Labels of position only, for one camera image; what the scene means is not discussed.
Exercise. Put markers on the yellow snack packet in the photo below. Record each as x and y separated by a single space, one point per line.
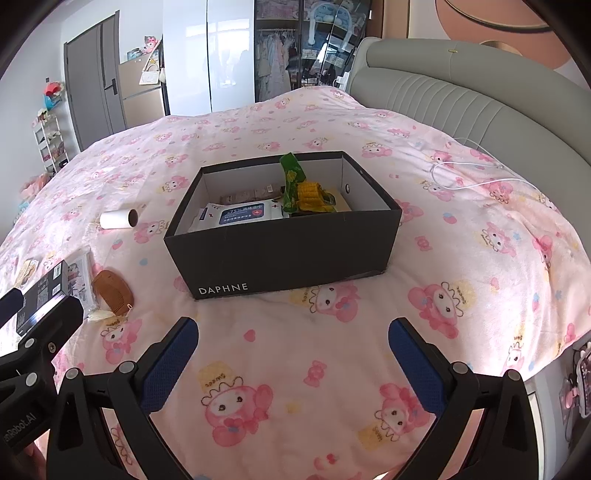
314 196

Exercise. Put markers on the clear plastic cartoon packet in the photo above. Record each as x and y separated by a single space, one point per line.
83 272

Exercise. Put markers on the grey-green sofa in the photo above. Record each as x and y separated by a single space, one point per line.
438 92

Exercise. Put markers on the orange round wall panel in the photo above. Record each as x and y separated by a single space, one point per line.
508 27

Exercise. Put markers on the gold fridge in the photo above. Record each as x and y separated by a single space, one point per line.
138 101

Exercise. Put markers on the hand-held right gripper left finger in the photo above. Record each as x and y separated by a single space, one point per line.
168 364

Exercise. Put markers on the white glossy wardrobe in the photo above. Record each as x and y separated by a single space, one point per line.
231 55

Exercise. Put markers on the grey door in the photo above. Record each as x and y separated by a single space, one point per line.
92 83

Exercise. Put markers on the small black packet box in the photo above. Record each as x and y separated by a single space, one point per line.
44 286

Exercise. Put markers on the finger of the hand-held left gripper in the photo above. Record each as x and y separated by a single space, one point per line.
9 304
60 323

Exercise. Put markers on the green snack packet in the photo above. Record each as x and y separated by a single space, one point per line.
291 180

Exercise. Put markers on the white shelf rack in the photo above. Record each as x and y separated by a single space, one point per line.
48 143

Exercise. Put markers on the pink printed blanket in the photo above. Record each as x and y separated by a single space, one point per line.
277 332

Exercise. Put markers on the wet wipes pack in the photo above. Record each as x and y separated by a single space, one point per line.
240 214

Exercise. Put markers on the pink plush pile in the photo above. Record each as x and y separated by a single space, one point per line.
32 187

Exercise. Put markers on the glass door cabinet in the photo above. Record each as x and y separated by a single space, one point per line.
277 46

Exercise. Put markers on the wooden comb with tassel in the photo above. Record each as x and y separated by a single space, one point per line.
113 290

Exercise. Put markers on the black cardboard shoe box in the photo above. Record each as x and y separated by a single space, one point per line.
277 258

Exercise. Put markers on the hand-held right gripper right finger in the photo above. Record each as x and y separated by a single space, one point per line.
418 364

